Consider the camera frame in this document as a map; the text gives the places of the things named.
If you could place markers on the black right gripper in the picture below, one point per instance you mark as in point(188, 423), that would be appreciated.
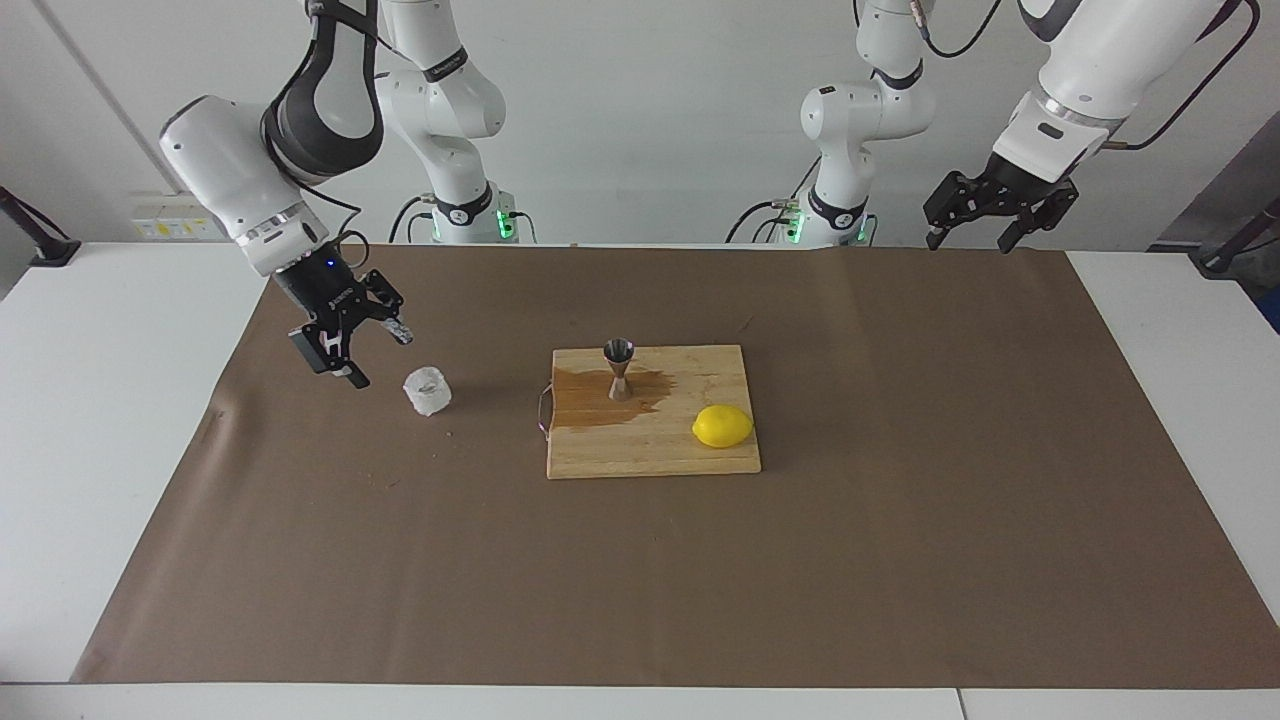
point(325, 290)

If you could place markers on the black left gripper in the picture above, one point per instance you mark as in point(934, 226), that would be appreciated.
point(1020, 185)

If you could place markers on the clear faceted glass cup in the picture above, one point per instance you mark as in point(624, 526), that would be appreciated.
point(427, 392)

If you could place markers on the steel double jigger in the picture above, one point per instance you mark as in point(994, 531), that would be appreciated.
point(620, 375)

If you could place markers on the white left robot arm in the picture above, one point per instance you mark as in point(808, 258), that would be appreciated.
point(860, 110)

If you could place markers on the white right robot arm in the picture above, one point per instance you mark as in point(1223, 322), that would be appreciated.
point(220, 170)

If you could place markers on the black table clamp stand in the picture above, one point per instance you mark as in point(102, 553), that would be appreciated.
point(55, 250)
point(1215, 262)

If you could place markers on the brown paper table mat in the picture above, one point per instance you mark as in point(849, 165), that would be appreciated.
point(400, 560)

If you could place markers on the wooden cutting board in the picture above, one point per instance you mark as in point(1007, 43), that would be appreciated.
point(640, 450)

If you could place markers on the yellow lemon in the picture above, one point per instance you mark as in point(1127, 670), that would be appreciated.
point(722, 427)

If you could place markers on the white wall socket strip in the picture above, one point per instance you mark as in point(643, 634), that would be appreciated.
point(180, 215)

